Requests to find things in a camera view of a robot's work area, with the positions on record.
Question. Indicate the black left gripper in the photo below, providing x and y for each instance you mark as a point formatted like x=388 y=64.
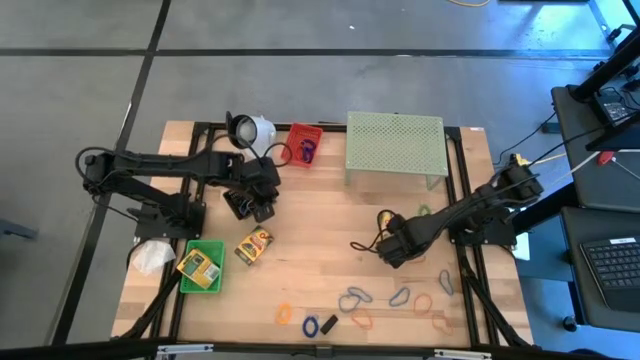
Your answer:
x=255 y=177

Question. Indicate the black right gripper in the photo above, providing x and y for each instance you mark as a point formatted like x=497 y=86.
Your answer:
x=400 y=240

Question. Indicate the blue rubber band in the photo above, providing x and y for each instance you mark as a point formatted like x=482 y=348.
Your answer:
x=440 y=277
x=390 y=302
x=361 y=288
x=340 y=303
x=244 y=205

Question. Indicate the small yellow crayon box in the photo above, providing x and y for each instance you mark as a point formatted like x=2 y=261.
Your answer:
x=384 y=217

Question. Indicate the orange rubber band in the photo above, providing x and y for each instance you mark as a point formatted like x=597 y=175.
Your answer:
x=422 y=260
x=352 y=317
x=434 y=324
x=415 y=305

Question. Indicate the black plastic basket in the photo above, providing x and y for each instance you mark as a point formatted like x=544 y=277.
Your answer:
x=232 y=202

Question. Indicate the green coil wristband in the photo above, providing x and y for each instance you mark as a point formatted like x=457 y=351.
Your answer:
x=421 y=210

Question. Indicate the yellow green crayon box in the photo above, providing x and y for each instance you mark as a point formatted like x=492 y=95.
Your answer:
x=254 y=245

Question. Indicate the blue coil wristband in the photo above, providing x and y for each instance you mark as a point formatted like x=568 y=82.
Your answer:
x=303 y=327
x=306 y=159
x=312 y=145

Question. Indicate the red coil wristband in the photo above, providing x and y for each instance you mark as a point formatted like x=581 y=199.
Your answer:
x=295 y=151

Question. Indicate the red plastic basket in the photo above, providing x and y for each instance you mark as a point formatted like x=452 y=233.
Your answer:
x=312 y=131

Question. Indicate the yellow green card pack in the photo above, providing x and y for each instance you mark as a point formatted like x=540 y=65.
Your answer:
x=198 y=268

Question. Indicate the orange coil wristband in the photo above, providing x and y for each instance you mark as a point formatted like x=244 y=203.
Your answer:
x=277 y=314

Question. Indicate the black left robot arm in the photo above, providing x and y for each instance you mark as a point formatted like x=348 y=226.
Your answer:
x=165 y=162

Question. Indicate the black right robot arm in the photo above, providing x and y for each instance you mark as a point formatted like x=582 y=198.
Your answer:
x=475 y=210

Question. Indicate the white tilted desk lamp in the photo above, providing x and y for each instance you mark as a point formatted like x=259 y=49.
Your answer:
x=262 y=132

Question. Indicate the black desk caster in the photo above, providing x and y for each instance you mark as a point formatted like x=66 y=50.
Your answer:
x=570 y=323

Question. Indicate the black side desk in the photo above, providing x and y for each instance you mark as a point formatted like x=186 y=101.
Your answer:
x=575 y=115

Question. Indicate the green plastic basket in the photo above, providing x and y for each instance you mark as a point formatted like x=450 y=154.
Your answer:
x=215 y=250

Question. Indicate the green perforated metal shelf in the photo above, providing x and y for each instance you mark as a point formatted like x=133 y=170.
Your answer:
x=395 y=142

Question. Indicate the white paper sheet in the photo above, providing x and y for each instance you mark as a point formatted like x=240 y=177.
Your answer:
x=523 y=247

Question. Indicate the white crumpled bag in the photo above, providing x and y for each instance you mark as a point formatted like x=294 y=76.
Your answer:
x=152 y=256

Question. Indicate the black floor plug box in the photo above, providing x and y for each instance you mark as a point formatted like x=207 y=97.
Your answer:
x=550 y=127

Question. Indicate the black computer keyboard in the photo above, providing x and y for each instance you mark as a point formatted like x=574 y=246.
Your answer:
x=615 y=270

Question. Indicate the black power adapter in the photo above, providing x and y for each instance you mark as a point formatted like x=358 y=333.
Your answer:
x=612 y=107

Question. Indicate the grey furniture leg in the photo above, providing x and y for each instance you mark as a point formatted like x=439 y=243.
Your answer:
x=15 y=230

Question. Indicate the black slanted pole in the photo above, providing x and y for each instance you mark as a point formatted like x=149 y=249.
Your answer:
x=607 y=70

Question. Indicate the silver metal bracket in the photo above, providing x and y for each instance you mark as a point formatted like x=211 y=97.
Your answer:
x=462 y=354
x=185 y=349

